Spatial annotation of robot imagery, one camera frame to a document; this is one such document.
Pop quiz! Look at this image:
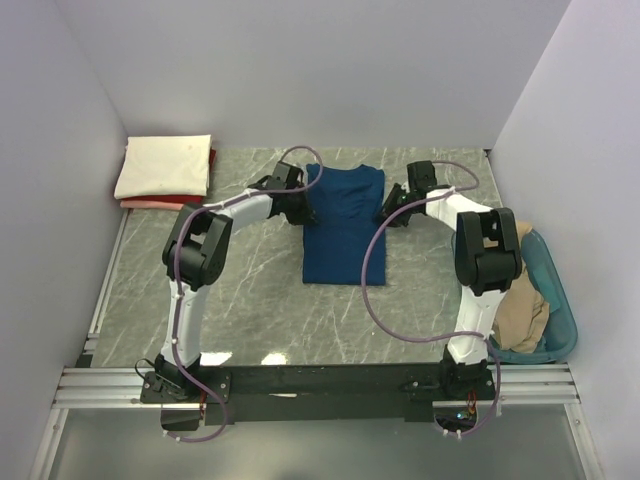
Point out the blue printed t shirt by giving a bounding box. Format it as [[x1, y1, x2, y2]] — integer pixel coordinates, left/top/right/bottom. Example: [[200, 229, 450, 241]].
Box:
[[302, 164, 385, 285]]

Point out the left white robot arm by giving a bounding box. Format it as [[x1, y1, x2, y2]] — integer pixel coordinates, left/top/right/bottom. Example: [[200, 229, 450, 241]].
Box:
[[154, 160, 315, 402]]

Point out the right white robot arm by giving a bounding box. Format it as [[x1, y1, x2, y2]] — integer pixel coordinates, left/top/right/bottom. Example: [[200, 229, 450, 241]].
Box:
[[365, 161, 522, 399]]

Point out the folded dark red t shirt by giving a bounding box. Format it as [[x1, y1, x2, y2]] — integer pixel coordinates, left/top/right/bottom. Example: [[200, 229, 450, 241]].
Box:
[[117, 148, 217, 205]]

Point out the folded cream t shirt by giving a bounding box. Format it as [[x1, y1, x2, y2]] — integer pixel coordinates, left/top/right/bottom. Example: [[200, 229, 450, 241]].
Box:
[[114, 135, 212, 199]]

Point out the teal plastic bin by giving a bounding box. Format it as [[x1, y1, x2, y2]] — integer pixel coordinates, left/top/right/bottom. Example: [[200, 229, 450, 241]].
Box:
[[444, 221, 578, 365]]

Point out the folded pink t shirt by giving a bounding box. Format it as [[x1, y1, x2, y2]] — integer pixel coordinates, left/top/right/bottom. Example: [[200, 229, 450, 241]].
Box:
[[120, 200, 184, 211]]

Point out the tan t shirt in bin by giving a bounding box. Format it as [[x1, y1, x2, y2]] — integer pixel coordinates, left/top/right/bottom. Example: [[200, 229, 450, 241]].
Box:
[[492, 219, 551, 354]]

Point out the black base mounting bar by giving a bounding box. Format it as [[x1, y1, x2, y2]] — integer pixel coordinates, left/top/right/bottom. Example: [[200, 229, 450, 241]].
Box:
[[140, 362, 497, 431]]

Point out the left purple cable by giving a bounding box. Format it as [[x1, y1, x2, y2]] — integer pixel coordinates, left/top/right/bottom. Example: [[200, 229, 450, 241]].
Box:
[[167, 144, 324, 444]]

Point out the purple cable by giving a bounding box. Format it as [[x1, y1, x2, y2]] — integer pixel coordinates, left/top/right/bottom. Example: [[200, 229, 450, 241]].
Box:
[[167, 144, 324, 444], [359, 160, 502, 439]]

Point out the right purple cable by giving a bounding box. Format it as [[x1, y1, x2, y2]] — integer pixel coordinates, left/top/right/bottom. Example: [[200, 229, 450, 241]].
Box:
[[359, 160, 502, 439]]

